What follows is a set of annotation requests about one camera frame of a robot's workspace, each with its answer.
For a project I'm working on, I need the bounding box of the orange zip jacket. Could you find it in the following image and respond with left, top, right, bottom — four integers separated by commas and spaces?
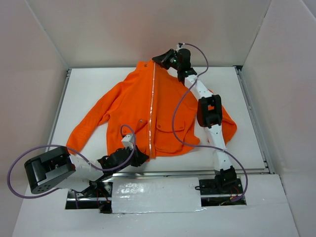
66, 59, 237, 162

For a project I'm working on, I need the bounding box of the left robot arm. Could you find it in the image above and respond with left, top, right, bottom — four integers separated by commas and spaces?
24, 147, 149, 197

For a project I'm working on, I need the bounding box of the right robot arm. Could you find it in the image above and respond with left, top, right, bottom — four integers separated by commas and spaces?
152, 48, 237, 193

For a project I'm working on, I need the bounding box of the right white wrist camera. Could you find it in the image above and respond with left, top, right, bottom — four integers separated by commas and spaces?
176, 42, 185, 50

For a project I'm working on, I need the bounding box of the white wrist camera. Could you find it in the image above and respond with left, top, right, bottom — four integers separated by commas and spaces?
121, 133, 136, 150
176, 42, 185, 50

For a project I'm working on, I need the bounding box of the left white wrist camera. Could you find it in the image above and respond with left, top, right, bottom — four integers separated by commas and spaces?
121, 133, 136, 150

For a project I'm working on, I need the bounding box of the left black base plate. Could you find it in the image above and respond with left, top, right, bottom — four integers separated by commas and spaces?
65, 181, 113, 214

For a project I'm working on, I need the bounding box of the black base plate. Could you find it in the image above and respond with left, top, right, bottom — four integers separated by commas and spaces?
195, 178, 246, 207
65, 181, 113, 214

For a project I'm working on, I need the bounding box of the aluminium table frame rail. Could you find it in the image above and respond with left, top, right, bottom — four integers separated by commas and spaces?
48, 67, 270, 177

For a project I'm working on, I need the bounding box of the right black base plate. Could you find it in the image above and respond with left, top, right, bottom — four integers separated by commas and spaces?
195, 178, 246, 207

